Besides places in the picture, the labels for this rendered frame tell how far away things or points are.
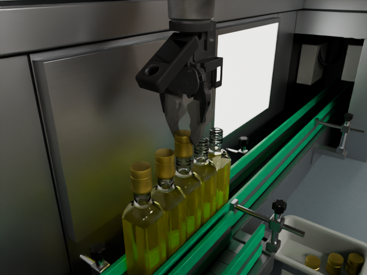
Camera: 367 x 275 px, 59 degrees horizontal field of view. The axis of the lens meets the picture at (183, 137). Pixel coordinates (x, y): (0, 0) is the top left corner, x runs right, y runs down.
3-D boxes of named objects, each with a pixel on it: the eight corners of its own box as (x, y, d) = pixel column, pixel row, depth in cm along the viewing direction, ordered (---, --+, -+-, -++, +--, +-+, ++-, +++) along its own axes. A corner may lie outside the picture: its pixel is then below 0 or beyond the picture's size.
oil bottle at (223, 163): (208, 216, 84) (211, 142, 74) (227, 225, 81) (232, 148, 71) (196, 228, 79) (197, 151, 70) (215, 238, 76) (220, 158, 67)
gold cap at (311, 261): (319, 271, 81) (323, 258, 79) (315, 281, 79) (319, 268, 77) (305, 265, 83) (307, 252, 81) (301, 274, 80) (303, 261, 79)
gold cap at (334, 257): (342, 269, 82) (345, 256, 80) (338, 278, 79) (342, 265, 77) (327, 262, 84) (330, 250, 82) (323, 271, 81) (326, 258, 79)
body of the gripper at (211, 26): (223, 89, 59) (226, 19, 54) (197, 102, 53) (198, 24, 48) (189, 83, 63) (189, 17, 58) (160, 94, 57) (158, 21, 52)
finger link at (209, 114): (222, 138, 61) (217, 90, 58) (205, 149, 57) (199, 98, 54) (207, 136, 63) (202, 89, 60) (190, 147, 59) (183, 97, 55)
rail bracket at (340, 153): (309, 158, 131) (319, 106, 122) (354, 171, 122) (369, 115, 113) (306, 163, 128) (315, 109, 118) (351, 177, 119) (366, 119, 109)
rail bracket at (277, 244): (233, 225, 80) (237, 182, 75) (301, 256, 71) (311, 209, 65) (227, 232, 78) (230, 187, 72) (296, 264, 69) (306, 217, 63)
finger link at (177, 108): (191, 131, 65) (198, 89, 60) (173, 142, 61) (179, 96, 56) (179, 126, 66) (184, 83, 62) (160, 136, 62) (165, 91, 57)
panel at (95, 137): (262, 108, 128) (272, 17, 113) (270, 109, 126) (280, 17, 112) (66, 237, 63) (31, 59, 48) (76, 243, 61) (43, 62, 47)
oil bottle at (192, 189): (181, 242, 75) (180, 161, 66) (201, 252, 72) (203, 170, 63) (165, 257, 71) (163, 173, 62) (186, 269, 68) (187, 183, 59)
